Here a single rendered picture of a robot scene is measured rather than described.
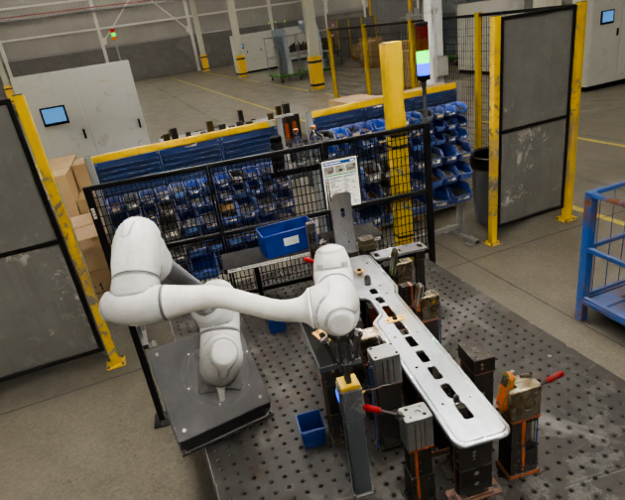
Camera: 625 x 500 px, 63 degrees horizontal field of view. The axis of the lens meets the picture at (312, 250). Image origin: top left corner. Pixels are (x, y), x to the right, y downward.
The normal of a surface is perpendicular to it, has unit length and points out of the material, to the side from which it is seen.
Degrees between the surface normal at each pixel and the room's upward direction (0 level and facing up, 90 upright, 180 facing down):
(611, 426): 0
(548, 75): 91
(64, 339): 88
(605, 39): 90
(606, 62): 90
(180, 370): 45
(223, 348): 50
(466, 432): 0
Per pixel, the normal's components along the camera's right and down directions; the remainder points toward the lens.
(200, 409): 0.23, -0.43
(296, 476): -0.14, -0.90
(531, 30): 0.40, 0.31
